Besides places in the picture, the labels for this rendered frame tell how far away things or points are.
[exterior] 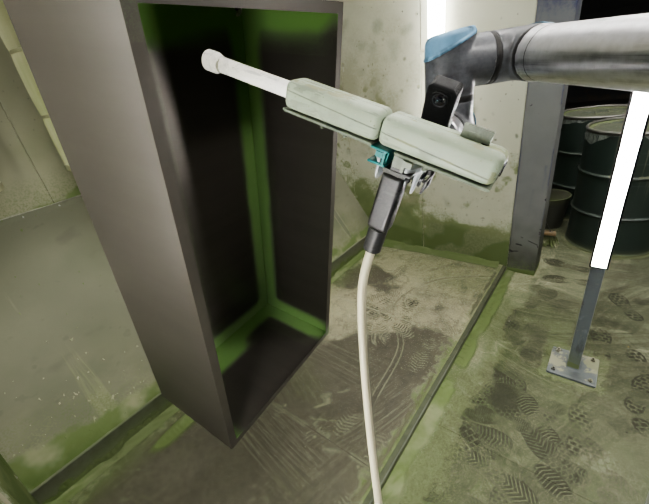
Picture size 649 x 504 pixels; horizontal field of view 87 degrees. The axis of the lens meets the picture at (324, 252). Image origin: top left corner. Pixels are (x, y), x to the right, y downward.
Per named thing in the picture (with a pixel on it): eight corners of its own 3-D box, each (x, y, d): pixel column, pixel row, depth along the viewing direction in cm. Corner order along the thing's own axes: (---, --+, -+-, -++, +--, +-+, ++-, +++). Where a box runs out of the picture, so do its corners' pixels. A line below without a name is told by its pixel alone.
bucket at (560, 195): (563, 233, 291) (569, 202, 278) (524, 228, 308) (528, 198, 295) (568, 219, 311) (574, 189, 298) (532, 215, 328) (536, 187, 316)
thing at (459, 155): (445, 276, 54) (521, 135, 40) (436, 292, 51) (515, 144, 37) (220, 163, 70) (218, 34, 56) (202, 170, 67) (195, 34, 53)
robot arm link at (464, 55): (473, 27, 67) (471, 96, 72) (415, 37, 67) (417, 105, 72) (500, 18, 59) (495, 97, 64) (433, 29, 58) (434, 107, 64)
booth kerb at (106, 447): (46, 511, 144) (30, 494, 138) (45, 508, 145) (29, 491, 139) (377, 241, 320) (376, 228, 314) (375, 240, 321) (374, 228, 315)
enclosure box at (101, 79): (162, 396, 126) (-6, -17, 59) (267, 303, 169) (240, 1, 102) (231, 449, 111) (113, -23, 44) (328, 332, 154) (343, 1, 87)
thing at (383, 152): (395, 159, 49) (400, 144, 48) (383, 167, 46) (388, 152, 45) (379, 153, 50) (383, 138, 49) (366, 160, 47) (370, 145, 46)
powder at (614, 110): (648, 106, 283) (649, 105, 282) (634, 119, 253) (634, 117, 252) (571, 109, 320) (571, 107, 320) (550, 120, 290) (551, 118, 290)
